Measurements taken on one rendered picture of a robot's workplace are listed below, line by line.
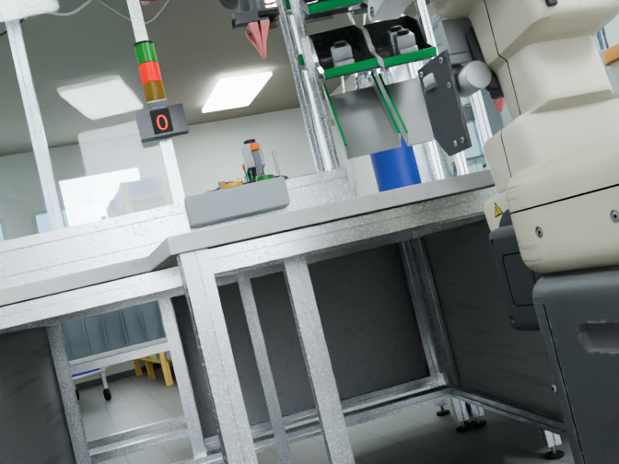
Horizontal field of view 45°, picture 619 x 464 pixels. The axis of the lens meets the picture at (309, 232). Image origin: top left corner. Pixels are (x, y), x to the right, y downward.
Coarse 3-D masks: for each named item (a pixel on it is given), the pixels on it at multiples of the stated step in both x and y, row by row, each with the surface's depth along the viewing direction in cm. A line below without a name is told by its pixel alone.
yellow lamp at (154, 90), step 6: (144, 84) 185; (150, 84) 184; (156, 84) 185; (162, 84) 187; (144, 90) 186; (150, 90) 184; (156, 90) 185; (162, 90) 186; (150, 96) 184; (156, 96) 184; (162, 96) 185
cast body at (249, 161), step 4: (248, 140) 176; (252, 140) 176; (244, 144) 177; (248, 144) 176; (260, 144) 176; (244, 148) 175; (248, 148) 175; (260, 148) 176; (244, 152) 175; (248, 152) 175; (260, 152) 176; (244, 156) 175; (248, 156) 174; (252, 156) 174; (260, 156) 174; (244, 160) 177; (248, 160) 174; (252, 160) 174; (264, 160) 175; (244, 164) 180; (248, 164) 174; (252, 164) 174; (264, 164) 174; (248, 168) 175
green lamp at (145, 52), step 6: (144, 42) 185; (150, 42) 186; (138, 48) 185; (144, 48) 185; (150, 48) 186; (138, 54) 185; (144, 54) 185; (150, 54) 185; (138, 60) 186; (144, 60) 185; (150, 60) 185; (156, 60) 186
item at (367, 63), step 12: (312, 36) 198; (324, 36) 199; (336, 36) 199; (348, 36) 199; (360, 36) 191; (312, 48) 191; (324, 48) 200; (360, 48) 196; (324, 60) 199; (360, 60) 187; (372, 60) 175; (324, 72) 175; (336, 72) 175; (348, 72) 175
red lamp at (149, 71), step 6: (138, 66) 186; (144, 66) 185; (150, 66) 185; (156, 66) 186; (144, 72) 185; (150, 72) 185; (156, 72) 185; (144, 78) 185; (150, 78) 185; (156, 78) 185
